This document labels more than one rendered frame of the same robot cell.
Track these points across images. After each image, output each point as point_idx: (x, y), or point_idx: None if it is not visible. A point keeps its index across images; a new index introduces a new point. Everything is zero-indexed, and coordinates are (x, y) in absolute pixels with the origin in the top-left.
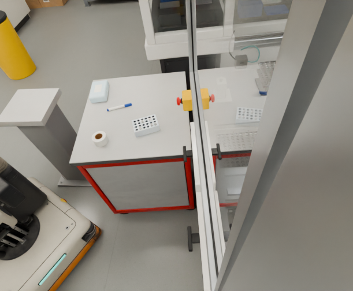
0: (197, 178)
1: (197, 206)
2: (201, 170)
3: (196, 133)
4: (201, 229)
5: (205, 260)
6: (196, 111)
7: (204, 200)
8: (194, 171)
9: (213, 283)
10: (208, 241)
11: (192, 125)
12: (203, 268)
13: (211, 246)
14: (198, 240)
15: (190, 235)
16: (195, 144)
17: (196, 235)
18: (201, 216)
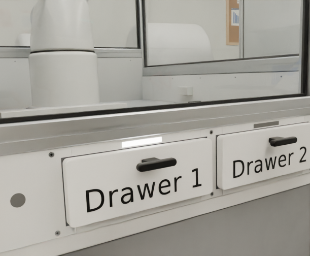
0: (199, 138)
1: (242, 133)
2: (198, 106)
3: (126, 113)
4: (264, 129)
5: (289, 125)
6: (61, 118)
7: (238, 102)
8: (190, 141)
9: (303, 96)
10: (276, 99)
11: (76, 157)
12: (297, 125)
13: (278, 98)
14: (277, 136)
15: (281, 138)
16: (132, 149)
17: (273, 137)
18: (249, 131)
